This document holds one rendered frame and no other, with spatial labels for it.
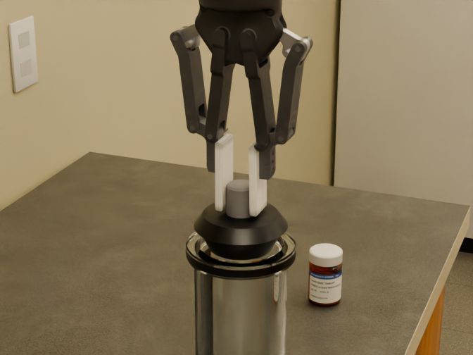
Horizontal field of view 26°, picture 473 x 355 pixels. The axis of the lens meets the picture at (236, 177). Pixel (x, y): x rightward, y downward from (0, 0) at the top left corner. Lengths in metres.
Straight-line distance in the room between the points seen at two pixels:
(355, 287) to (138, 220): 0.39
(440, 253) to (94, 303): 0.51
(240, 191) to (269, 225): 0.04
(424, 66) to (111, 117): 1.66
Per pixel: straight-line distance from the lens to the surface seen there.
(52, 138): 1.86
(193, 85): 0.96
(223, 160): 0.97
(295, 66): 0.91
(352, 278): 1.44
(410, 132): 3.57
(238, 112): 2.71
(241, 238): 0.96
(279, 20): 0.92
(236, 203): 0.98
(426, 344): 1.67
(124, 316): 1.35
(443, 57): 3.47
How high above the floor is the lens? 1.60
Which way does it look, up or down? 22 degrees down
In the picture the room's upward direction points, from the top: straight up
